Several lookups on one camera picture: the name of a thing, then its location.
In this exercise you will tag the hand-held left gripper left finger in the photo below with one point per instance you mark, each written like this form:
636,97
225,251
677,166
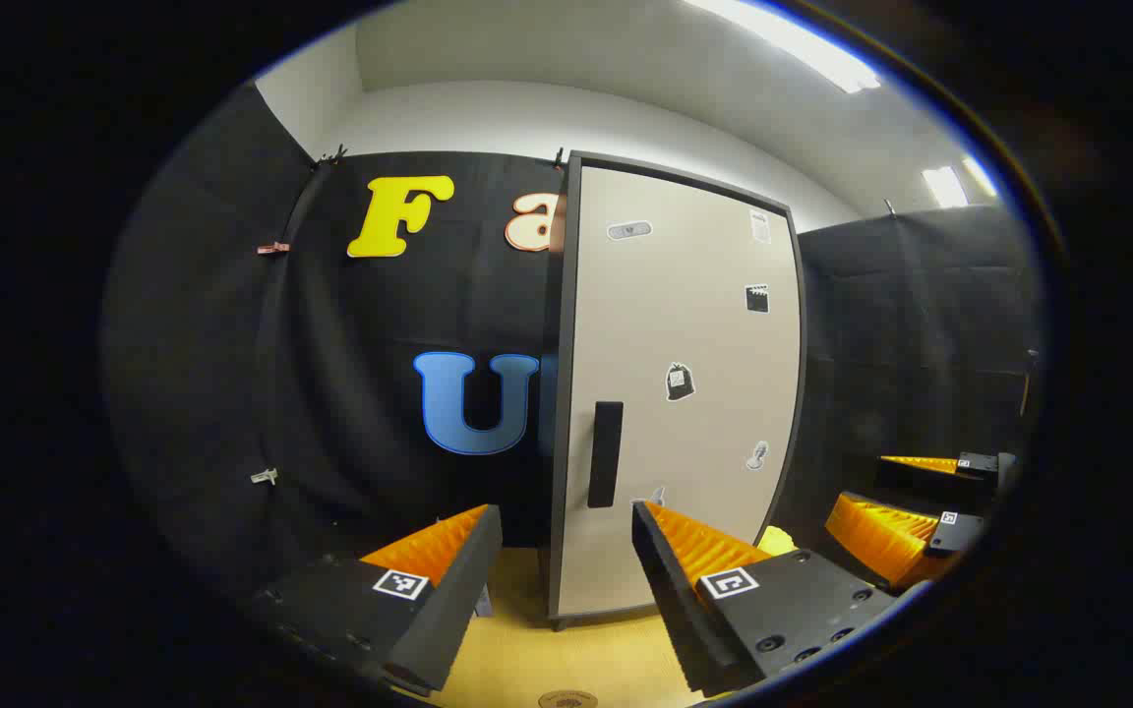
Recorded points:
458,600

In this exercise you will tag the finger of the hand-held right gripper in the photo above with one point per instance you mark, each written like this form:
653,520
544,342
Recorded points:
940,477
881,541

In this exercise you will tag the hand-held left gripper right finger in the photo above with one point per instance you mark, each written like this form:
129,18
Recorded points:
670,590

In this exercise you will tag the round tan coaster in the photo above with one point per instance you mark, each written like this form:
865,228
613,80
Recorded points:
567,700

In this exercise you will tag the grey cabinet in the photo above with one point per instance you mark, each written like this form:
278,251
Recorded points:
563,442

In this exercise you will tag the beige cabinet door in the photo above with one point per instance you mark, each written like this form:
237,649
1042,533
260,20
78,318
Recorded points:
675,324

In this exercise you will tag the blue-grey book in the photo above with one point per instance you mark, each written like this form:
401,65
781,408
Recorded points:
484,602

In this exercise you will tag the yellow fuzzy object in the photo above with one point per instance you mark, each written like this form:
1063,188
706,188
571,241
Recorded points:
778,541

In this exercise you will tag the white clip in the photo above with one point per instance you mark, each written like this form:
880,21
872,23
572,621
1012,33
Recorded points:
264,477

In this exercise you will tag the small ceiling light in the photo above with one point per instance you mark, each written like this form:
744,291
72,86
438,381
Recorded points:
980,175
945,187

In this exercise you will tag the black backdrop cloth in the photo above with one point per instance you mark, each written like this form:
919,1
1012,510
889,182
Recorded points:
360,324

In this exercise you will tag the pink clip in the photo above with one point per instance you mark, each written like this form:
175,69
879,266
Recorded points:
272,248

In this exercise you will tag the long ceiling light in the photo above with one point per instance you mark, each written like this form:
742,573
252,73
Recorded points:
803,49

